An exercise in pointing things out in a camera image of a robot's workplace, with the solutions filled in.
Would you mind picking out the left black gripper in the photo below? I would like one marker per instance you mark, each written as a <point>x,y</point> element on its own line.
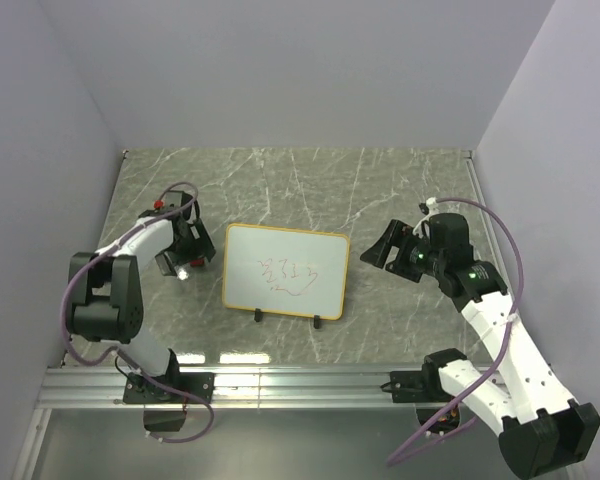
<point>201,247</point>

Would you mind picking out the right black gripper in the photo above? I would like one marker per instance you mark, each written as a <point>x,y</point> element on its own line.
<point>396,232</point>

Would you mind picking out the yellow framed whiteboard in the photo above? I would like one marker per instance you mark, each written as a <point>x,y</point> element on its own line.
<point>285,271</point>

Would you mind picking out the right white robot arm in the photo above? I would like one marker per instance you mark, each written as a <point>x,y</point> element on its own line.
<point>539,424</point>

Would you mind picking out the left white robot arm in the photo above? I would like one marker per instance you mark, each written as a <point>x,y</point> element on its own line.
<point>103,300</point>

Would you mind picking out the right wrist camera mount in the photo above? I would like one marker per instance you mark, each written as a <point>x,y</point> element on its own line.
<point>428,208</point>

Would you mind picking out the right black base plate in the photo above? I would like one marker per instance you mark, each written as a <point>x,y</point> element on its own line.
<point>422,386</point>

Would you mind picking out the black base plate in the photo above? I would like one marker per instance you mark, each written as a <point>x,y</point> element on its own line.
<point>422,386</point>
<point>188,387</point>

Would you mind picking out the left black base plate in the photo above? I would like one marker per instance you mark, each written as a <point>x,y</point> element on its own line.
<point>188,387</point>

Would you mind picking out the aluminium mounting rail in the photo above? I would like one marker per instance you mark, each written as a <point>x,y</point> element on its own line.
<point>321,386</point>

